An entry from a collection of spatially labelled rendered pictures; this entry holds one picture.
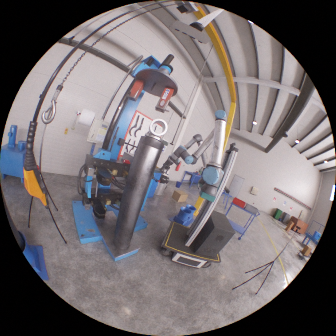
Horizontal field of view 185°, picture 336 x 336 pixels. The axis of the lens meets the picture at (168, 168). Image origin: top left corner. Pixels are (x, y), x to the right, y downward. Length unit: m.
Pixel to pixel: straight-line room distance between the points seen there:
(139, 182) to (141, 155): 0.22
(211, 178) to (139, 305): 1.51
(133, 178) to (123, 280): 1.20
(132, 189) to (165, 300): 1.35
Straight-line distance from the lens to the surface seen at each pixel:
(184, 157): 1.04
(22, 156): 2.74
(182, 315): 1.56
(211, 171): 0.88
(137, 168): 0.81
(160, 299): 1.49
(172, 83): 1.27
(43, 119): 0.69
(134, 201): 0.92
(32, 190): 0.63
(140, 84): 1.40
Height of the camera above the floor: 1.40
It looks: 7 degrees down
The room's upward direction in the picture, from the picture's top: 21 degrees clockwise
